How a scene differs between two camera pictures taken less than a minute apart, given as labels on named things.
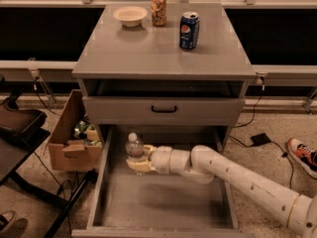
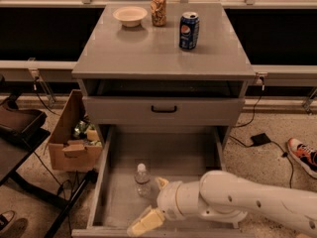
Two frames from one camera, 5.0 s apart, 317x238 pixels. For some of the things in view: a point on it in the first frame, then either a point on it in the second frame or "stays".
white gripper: x=160 y=160 to x=168 y=199
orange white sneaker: x=304 y=155 stays
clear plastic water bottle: x=134 y=148 to x=142 y=179
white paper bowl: x=130 y=16 stays
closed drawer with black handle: x=163 y=110 stays
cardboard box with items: x=75 y=145 stays
